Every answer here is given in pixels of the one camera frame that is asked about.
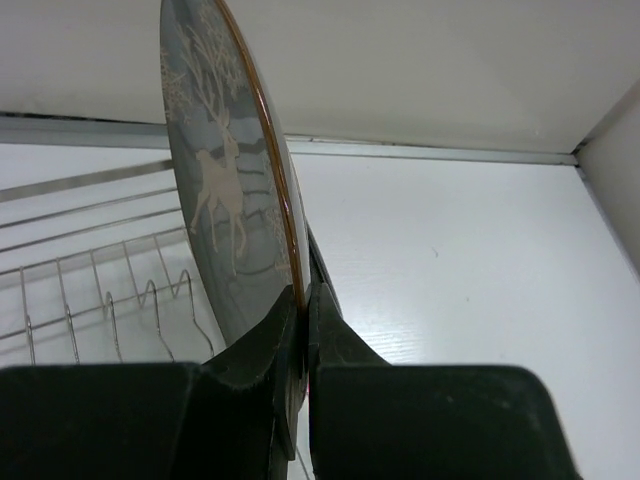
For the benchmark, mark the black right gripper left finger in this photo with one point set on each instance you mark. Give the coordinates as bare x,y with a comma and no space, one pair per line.
259,385

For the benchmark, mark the silver wire dish rack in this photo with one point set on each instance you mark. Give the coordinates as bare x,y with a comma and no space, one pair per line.
96,268

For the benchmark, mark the grey round deer plate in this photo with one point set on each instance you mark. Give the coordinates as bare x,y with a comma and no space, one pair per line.
236,180

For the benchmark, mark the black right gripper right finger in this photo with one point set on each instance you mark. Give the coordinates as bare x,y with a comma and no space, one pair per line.
332,342

